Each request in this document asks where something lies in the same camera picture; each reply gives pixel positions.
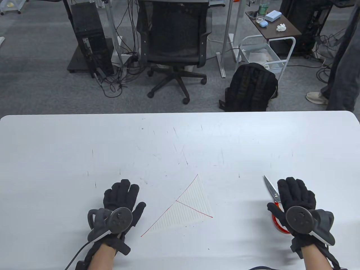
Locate white desk leg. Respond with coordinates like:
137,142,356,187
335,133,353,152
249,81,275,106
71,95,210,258
105,0,124,68

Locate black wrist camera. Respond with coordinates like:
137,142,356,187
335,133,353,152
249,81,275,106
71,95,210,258
114,238,131,256
290,237,303,252

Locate grey hand controller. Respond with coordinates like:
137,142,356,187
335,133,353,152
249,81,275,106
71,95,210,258
285,206,336,246
87,207,133,243

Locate black backpack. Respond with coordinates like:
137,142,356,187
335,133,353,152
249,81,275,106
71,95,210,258
219,63,279,112

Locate black mesh office chair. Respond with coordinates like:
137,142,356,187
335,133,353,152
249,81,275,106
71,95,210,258
136,0,213,105

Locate tangled black cables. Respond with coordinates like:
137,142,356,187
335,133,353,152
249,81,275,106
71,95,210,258
312,27,346,61

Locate person's right forearm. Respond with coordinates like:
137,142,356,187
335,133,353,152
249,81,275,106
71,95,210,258
301,244,338,270

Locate black cable bundle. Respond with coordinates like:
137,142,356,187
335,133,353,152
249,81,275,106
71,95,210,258
96,0,147,98

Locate white wheeled cart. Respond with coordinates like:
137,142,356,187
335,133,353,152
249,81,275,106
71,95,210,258
0,0,28,15

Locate silver desk leg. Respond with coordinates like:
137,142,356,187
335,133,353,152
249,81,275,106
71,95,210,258
216,0,234,78
228,0,246,63

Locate white cart with brown top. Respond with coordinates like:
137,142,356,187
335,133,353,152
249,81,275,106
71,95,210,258
236,11,303,80

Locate black left glove cable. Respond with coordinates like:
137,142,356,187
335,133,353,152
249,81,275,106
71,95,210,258
65,241,95,270

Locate green plastic bottle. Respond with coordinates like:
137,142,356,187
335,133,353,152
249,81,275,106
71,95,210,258
258,0,270,17

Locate coiled black cable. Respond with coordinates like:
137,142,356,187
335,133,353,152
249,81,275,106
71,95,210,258
316,66,330,84

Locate light blue box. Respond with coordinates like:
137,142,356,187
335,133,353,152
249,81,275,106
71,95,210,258
265,10,282,22

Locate person's left forearm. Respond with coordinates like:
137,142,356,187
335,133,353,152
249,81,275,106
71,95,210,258
84,242,117,270

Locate black computer tower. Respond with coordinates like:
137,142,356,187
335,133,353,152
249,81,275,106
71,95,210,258
280,0,332,57
70,2,115,78

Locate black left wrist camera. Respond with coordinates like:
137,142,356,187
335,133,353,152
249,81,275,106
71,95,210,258
114,238,131,256

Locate person's left hand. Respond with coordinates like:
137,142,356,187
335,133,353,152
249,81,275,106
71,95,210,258
103,179,147,256

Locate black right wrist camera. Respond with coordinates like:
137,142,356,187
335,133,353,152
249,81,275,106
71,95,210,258
290,237,303,252

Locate red handled scissors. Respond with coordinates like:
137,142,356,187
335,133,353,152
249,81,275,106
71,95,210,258
264,175,291,234

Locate lined white paper sheet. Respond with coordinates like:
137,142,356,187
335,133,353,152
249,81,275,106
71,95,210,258
141,174,213,237

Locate person's right hand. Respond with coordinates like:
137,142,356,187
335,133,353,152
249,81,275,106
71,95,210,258
267,177,316,252

